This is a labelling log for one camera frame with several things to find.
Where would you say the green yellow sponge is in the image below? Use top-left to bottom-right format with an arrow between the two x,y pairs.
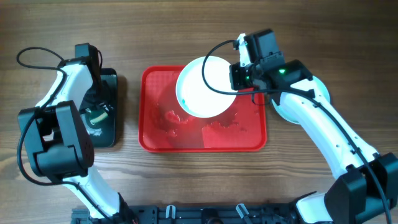
85,109 -> 108,126

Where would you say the white plate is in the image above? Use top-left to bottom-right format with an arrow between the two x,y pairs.
175,56 -> 236,118
269,74 -> 331,126

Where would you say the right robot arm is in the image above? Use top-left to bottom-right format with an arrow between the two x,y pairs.
230,60 -> 397,223

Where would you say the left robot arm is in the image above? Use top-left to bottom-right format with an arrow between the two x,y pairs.
17,56 -> 134,223

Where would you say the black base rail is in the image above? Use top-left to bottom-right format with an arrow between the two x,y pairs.
70,202 -> 299,224

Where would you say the black rectangular water tray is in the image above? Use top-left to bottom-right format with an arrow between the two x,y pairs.
80,68 -> 118,148

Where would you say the right black cable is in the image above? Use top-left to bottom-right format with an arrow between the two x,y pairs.
201,39 -> 392,224

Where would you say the red plastic tray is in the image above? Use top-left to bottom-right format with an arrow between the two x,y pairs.
138,65 -> 267,153

